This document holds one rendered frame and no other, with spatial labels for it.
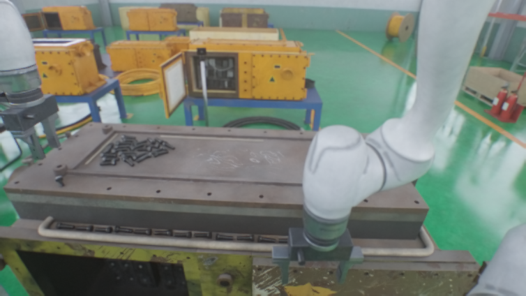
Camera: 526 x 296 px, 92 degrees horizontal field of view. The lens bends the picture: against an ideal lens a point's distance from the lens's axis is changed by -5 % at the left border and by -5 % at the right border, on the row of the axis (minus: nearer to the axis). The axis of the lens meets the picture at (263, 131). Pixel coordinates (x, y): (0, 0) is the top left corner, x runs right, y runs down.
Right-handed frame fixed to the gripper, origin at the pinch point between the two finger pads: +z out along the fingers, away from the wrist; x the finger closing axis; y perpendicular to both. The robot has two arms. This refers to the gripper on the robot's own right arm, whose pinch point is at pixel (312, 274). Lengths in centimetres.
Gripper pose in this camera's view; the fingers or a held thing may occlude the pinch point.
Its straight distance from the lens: 71.9
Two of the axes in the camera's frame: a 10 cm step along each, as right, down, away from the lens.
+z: -0.3, 8.8, 4.7
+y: 0.1, 4.7, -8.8
